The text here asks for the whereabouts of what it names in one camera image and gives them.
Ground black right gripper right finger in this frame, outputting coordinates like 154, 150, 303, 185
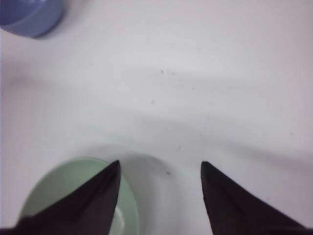
201, 162, 313, 235

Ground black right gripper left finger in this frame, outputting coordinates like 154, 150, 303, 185
0, 161, 121, 235

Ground green bowl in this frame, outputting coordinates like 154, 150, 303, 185
19, 157, 140, 235

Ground blue bowl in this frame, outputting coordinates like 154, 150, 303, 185
0, 0, 64, 37

